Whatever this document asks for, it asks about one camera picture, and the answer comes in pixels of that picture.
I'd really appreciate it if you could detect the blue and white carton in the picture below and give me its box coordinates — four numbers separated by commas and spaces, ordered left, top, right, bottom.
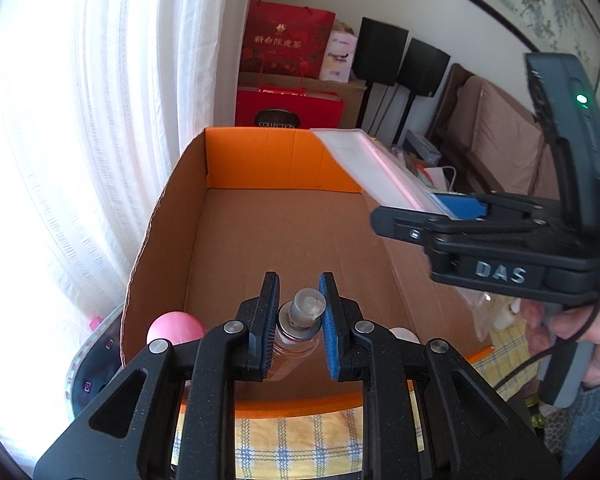
402, 130, 441, 166

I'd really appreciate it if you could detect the person's grey knit clothing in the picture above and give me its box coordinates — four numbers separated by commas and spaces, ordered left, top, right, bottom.
560, 377, 600, 480

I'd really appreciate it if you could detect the pink and white gift bag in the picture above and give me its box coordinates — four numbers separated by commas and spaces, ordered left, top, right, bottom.
319, 30, 357, 83

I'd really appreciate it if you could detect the clear plastic bag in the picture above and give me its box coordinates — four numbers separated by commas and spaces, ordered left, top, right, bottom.
467, 290, 548, 348

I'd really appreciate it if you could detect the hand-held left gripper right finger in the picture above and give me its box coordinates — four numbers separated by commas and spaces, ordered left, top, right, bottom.
318, 272, 563, 480

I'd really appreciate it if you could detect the clear pump bottle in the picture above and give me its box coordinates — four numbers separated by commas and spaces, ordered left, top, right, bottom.
272, 287, 327, 383

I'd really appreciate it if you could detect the red bag with oval label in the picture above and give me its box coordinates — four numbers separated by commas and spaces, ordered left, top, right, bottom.
235, 87, 346, 128

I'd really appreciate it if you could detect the yellow plaid tablecloth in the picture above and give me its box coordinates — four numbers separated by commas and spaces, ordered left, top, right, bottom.
172, 320, 541, 480

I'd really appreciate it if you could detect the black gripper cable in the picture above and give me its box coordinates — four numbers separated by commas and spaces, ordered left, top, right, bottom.
492, 280, 600, 393

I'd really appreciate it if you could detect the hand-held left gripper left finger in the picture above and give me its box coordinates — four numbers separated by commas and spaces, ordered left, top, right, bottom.
35, 272, 281, 480

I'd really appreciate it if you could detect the black speaker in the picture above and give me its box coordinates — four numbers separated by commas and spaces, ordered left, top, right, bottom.
396, 37, 452, 98
352, 16, 410, 87

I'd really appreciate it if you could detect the pink ball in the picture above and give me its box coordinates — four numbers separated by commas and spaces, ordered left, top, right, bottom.
146, 311, 206, 346

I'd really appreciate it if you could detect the black speaker stand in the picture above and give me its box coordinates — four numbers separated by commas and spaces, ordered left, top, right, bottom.
392, 87, 416, 146
361, 80, 388, 136

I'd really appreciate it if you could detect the brown cushioned sofa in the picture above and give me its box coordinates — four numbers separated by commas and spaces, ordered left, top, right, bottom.
425, 62, 561, 201

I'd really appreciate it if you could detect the large red gift bag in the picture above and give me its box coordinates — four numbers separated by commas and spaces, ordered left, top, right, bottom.
240, 0, 337, 79

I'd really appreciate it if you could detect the clear zip bag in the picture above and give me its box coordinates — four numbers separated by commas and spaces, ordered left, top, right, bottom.
310, 128, 453, 218

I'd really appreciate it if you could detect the white charging cable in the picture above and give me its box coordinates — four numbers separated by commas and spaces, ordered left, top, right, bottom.
441, 165, 463, 195

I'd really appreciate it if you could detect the orange-lined cardboard box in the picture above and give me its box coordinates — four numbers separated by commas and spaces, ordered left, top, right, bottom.
120, 127, 496, 418

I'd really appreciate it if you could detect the white round cap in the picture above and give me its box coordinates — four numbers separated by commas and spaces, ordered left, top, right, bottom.
390, 327, 421, 346

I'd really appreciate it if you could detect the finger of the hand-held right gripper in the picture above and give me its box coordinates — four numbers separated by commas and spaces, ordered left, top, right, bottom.
370, 206, 551, 251
437, 191, 548, 223

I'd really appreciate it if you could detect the framed ink painting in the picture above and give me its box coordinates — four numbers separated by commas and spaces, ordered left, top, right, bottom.
464, 0, 600, 66

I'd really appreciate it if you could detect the white sheer curtain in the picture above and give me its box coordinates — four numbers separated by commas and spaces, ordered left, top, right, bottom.
0, 0, 255, 466

